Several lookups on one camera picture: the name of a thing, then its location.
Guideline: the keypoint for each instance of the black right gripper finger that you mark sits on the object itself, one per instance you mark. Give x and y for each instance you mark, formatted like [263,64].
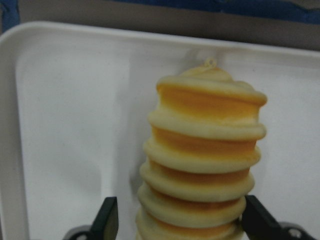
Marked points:
[258,223]

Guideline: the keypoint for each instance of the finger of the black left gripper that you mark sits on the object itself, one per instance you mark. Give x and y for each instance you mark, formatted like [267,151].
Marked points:
[106,223]

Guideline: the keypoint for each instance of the yellow spiral bread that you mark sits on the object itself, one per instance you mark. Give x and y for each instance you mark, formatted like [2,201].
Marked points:
[203,143]

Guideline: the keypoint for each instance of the white tray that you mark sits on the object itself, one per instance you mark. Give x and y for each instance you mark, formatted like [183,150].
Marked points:
[74,101]

